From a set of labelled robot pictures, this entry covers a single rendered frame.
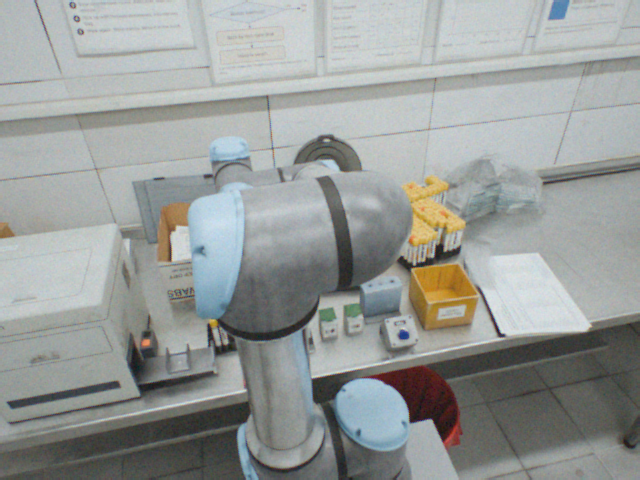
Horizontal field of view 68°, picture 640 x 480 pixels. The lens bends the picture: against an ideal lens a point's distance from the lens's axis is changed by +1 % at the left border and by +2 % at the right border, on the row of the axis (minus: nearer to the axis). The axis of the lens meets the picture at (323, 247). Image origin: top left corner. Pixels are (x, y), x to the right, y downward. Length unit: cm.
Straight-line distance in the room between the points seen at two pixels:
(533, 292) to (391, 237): 99
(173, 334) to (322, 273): 89
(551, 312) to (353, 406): 74
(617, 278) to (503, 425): 89
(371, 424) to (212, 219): 44
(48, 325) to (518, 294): 111
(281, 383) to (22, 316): 59
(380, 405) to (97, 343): 58
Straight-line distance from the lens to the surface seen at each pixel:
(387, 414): 76
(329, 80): 142
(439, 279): 131
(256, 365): 54
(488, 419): 219
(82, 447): 194
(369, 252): 43
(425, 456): 99
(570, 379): 245
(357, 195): 43
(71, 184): 158
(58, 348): 107
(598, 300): 147
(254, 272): 41
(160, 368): 117
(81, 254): 111
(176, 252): 144
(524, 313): 133
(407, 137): 161
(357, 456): 77
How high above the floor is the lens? 178
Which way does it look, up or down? 38 degrees down
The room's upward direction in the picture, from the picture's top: 2 degrees counter-clockwise
